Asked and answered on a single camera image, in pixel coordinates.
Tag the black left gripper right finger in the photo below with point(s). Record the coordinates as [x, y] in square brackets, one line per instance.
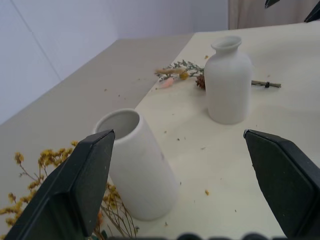
[282, 180]

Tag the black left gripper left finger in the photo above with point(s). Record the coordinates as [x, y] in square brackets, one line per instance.
[75, 185]

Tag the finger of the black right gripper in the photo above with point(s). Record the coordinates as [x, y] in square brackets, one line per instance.
[313, 13]
[270, 3]

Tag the white cylindrical ceramic vase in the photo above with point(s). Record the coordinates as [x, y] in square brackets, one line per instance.
[140, 167]

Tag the white bottle-shaped ceramic vase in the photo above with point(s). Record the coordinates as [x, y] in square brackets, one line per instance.
[228, 82]

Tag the yellow dried flower bunch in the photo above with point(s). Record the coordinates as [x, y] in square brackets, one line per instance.
[50, 185]

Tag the mixed dried flower bouquet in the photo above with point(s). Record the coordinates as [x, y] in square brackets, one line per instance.
[183, 72]

